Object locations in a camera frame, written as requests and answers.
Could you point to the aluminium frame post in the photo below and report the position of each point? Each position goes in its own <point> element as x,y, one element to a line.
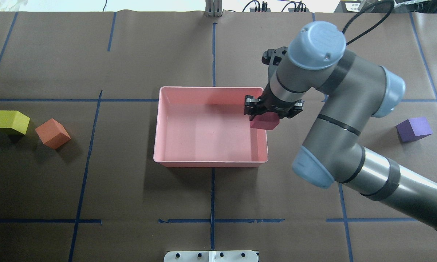
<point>213,8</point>

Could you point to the pink plastic bin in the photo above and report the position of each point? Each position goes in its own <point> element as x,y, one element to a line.
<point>207,127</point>

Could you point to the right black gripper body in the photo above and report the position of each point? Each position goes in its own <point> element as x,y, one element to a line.
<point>273,108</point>

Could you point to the red foam block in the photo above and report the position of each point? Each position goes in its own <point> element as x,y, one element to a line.
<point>266,121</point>

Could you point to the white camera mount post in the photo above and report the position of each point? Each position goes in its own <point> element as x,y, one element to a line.
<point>212,256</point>

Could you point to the purple foam block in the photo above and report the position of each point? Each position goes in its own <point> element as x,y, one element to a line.
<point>414,129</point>

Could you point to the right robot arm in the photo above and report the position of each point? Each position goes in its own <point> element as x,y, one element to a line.
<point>357,90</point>

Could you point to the orange foam block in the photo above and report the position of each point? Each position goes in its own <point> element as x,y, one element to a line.
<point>52,134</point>

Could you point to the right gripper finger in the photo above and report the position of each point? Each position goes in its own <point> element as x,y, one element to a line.
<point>250,103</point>
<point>296,109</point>

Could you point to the yellow foam block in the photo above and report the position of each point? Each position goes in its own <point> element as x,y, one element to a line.
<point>13,122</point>

